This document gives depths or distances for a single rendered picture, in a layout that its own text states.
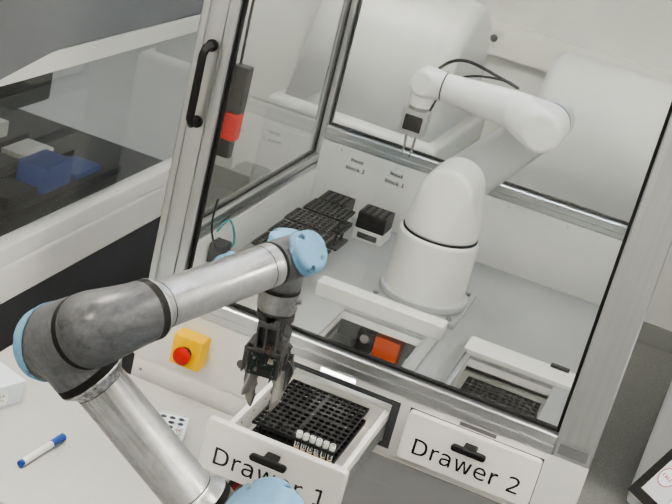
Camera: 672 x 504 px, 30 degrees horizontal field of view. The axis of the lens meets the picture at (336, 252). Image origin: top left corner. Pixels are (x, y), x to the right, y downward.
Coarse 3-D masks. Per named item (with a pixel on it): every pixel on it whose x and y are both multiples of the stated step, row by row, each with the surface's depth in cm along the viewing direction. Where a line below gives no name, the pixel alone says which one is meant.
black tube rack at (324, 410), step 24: (288, 384) 264; (264, 408) 253; (288, 408) 256; (312, 408) 257; (336, 408) 260; (360, 408) 262; (264, 432) 251; (312, 432) 249; (336, 432) 252; (336, 456) 248
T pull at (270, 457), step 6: (252, 456) 233; (258, 456) 233; (264, 456) 234; (270, 456) 235; (276, 456) 235; (258, 462) 233; (264, 462) 233; (270, 462) 233; (276, 462) 233; (270, 468) 233; (276, 468) 232; (282, 468) 232
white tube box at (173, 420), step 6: (162, 414) 262; (168, 414) 262; (174, 414) 262; (168, 420) 260; (174, 420) 260; (180, 420) 262; (186, 420) 262; (174, 426) 258; (180, 426) 259; (186, 426) 259; (180, 438) 255
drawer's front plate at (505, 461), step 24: (408, 432) 261; (432, 432) 260; (456, 432) 258; (408, 456) 263; (432, 456) 261; (456, 456) 259; (504, 456) 255; (528, 456) 254; (504, 480) 257; (528, 480) 255
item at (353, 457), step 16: (272, 384) 264; (320, 384) 269; (256, 400) 256; (352, 400) 268; (368, 400) 267; (240, 416) 249; (368, 416) 267; (384, 416) 263; (368, 432) 255; (352, 448) 259; (368, 448) 254; (336, 464) 252; (352, 464) 244
